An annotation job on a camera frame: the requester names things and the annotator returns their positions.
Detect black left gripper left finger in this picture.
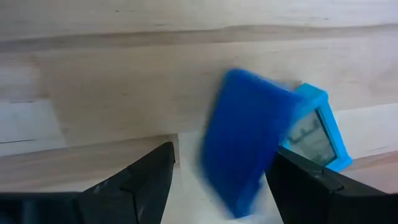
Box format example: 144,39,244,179
0,142,175,224

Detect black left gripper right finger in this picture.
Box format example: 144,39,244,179
266,146,398,224

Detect blue digital display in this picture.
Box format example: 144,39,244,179
198,68,304,218

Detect teal digital display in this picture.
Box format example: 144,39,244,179
281,83,354,172

